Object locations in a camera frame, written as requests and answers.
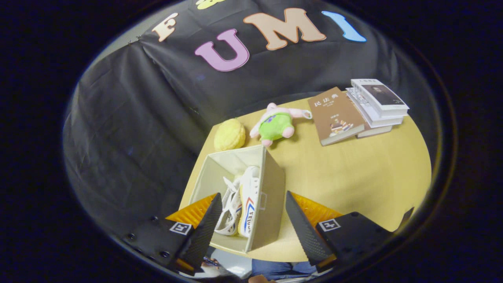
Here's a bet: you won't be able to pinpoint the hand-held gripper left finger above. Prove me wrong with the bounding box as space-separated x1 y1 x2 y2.
123 193 223 276

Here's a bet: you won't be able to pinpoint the thin brown book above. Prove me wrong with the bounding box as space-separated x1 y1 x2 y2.
356 118 393 138

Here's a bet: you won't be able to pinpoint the person's legs in blue jeans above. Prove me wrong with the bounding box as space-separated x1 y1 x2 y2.
251 259 317 280

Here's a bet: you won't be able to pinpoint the pink and green plush toy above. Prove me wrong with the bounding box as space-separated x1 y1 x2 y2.
250 103 313 147

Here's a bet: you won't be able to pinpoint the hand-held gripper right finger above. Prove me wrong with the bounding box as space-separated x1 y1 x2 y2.
285 191 393 274

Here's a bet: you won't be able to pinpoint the beige fabric storage box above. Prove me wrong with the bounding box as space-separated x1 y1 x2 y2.
189 144 286 253

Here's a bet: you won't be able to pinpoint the brown cover book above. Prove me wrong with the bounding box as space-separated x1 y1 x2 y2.
307 87 366 146

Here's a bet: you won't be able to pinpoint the white book with patterned cover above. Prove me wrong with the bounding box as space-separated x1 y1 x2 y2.
345 87 404 128

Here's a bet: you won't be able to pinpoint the yellow plush toy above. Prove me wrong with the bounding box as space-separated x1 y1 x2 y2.
213 118 246 152

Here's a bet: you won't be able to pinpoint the black backdrop cloth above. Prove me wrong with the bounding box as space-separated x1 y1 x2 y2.
63 0 441 236

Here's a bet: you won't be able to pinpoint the white canvas shoe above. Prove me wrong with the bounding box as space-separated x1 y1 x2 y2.
214 177 243 236
237 165 261 238

